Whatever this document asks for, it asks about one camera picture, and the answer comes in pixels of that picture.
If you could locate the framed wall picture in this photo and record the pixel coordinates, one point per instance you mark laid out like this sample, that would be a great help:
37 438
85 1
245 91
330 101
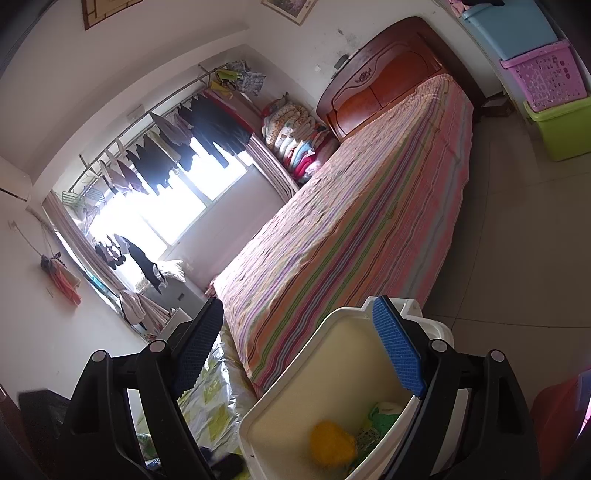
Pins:
288 7

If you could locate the stack of folded quilts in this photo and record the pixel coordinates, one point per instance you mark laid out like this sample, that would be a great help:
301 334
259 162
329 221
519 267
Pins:
295 138

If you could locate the white plastic trash bin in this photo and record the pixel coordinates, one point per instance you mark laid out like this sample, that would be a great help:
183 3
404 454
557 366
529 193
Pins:
323 360

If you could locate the window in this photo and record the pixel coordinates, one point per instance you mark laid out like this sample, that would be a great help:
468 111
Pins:
184 207

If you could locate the striped straight curtain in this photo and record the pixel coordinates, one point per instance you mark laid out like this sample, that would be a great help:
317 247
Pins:
272 166

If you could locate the blue storage box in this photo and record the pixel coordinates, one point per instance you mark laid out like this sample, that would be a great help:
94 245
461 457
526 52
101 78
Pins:
508 32

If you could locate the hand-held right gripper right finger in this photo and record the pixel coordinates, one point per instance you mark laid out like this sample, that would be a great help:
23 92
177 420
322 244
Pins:
399 346

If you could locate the purple plastic basket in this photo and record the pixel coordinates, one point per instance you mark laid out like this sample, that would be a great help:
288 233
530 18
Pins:
545 76

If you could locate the black hanging garment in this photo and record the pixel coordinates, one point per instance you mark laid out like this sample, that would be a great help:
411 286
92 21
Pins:
145 265

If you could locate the bed with striped sheet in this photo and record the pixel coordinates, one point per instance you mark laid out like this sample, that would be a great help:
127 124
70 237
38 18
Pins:
346 221

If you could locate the floral hanging garment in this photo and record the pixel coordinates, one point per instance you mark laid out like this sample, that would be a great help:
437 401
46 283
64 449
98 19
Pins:
249 78

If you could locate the green plastic bag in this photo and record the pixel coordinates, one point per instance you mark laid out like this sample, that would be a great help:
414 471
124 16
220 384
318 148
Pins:
383 420

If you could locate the white desk organizer box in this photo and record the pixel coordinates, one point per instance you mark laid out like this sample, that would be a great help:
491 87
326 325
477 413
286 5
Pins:
178 318

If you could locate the red wooden headboard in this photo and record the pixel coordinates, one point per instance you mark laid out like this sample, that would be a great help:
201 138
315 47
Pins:
383 74

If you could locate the row of hanging dark clothes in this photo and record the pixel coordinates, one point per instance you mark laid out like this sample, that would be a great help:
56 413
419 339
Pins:
203 124

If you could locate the green storage box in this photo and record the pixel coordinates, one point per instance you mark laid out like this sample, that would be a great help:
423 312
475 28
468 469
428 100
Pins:
561 131

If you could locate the red plastic object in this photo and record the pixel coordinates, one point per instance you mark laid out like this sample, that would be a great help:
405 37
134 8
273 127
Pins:
558 410

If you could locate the hanging rack of socks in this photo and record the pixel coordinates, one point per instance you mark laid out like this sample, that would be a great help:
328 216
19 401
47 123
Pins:
111 251

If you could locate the small object on headboard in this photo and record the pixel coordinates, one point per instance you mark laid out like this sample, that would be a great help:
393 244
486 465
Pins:
341 61

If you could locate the striped tied curtain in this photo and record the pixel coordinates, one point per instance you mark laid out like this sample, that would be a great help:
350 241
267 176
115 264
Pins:
92 258

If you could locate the wooden framed wall hanging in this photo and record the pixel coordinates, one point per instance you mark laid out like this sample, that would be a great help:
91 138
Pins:
108 11

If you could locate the green snack packet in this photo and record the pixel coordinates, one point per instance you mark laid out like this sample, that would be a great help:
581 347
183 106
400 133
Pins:
369 439

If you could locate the orange cloth on hook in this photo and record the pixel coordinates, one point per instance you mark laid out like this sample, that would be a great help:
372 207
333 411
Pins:
64 279

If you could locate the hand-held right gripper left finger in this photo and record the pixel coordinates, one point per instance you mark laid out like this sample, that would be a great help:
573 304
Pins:
198 348

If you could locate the orange yellow round object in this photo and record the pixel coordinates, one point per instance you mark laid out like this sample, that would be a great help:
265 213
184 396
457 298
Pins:
332 441

